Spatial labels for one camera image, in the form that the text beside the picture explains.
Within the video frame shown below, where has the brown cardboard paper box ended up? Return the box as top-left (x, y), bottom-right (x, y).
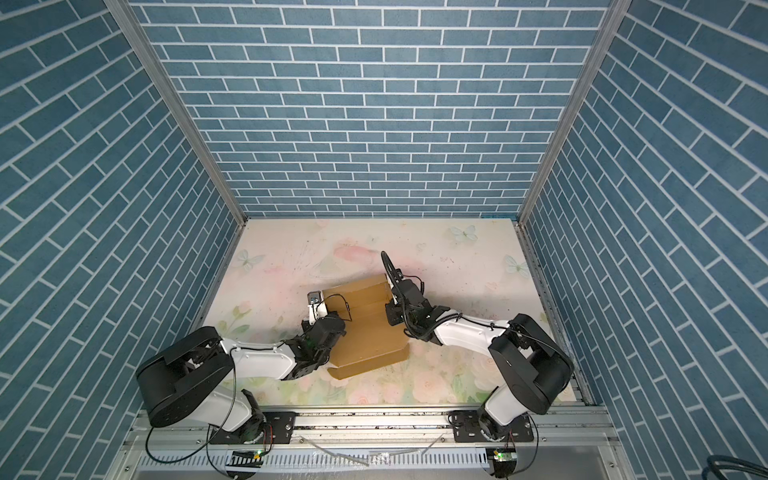
top-left (322, 274), bottom-right (410, 380)

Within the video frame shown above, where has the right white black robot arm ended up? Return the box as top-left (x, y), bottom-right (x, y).
top-left (386, 278), bottom-right (574, 427)

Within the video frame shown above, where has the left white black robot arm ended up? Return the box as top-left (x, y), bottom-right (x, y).
top-left (136, 312), bottom-right (347, 433)

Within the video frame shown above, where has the left green circuit board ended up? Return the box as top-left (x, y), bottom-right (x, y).
top-left (226, 450), bottom-right (264, 470)

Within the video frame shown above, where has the green circuit board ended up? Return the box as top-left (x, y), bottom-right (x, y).
top-left (486, 449), bottom-right (518, 463)
top-left (226, 450), bottom-right (264, 470)

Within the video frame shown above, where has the right green circuit board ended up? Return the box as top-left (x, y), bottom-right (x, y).
top-left (486, 449), bottom-right (518, 463)

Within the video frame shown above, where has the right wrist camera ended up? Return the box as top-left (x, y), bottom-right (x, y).
top-left (387, 268), bottom-right (425, 294)

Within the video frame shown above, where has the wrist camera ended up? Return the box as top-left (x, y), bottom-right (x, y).
top-left (387, 268), bottom-right (425, 294)
top-left (307, 291), bottom-right (328, 324)

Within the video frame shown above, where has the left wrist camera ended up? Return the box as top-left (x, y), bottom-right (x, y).
top-left (307, 291), bottom-right (328, 324)

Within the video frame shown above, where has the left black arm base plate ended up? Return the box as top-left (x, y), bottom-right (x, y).
top-left (211, 411), bottom-right (297, 446)

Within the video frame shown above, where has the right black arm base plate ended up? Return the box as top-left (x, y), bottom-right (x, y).
top-left (447, 409), bottom-right (535, 443)

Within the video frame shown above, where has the white slotted cable duct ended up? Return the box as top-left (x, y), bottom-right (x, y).
top-left (137, 448), bottom-right (490, 473)

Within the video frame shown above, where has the aluminium front rail frame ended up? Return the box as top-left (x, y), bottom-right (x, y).
top-left (107, 404), bottom-right (633, 479)

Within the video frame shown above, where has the black cable bottom right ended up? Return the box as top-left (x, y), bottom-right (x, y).
top-left (701, 454), bottom-right (768, 480)

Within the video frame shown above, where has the right aluminium corner post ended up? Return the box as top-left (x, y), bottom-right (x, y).
top-left (518, 0), bottom-right (631, 227)

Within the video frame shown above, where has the aluminium corner post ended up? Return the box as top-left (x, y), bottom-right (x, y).
top-left (518, 0), bottom-right (631, 227)
top-left (104, 0), bottom-right (247, 228)

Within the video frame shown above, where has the left aluminium corner post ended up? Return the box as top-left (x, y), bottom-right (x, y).
top-left (104, 0), bottom-right (247, 228)

